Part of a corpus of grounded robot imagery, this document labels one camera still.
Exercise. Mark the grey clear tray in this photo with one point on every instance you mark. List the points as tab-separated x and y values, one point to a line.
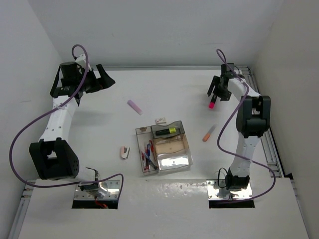
177	124

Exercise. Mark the blue ballpoint pen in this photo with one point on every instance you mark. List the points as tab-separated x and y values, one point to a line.
148	150

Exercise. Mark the red gel pen clear cap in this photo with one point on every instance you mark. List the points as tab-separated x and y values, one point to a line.
147	163

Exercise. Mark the red gel pen in tray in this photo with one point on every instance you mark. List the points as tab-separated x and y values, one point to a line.
144	162

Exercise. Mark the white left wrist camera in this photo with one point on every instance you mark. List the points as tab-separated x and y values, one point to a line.
81	60

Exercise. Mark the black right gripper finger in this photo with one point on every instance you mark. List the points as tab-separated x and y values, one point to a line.
214	83
219	95

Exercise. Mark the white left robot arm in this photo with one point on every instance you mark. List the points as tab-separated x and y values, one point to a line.
53	157

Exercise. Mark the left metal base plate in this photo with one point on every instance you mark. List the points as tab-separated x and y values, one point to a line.
107	190

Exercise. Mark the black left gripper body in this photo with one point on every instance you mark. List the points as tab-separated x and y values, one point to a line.
89	84

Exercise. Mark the pink black highlighter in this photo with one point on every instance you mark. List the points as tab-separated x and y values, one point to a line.
213	101

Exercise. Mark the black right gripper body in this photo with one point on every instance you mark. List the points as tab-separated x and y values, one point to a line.
227	93

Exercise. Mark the amber clear tray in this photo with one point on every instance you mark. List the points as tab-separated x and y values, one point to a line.
170	145

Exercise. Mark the metal base plate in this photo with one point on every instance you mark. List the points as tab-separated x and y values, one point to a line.
107	190
218	192

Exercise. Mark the red ballpoint pen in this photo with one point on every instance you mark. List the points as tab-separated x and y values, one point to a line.
152	149

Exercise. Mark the long smoky clear tray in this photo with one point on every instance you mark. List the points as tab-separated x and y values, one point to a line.
143	135

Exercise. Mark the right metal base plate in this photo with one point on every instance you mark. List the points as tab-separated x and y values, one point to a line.
218	192

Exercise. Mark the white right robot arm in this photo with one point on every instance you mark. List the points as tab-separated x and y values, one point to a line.
252	120

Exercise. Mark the orange pastel highlighter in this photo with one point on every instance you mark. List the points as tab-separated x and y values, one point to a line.
209	133

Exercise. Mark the pink mini stapler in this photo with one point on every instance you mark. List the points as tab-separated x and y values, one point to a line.
124	152

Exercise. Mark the blue gel pen clear cap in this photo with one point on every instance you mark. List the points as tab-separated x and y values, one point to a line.
150	162

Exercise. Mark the yellow black highlighter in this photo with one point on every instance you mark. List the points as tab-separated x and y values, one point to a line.
165	131

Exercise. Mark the clear transparent tray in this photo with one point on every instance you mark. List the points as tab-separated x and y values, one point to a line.
175	161

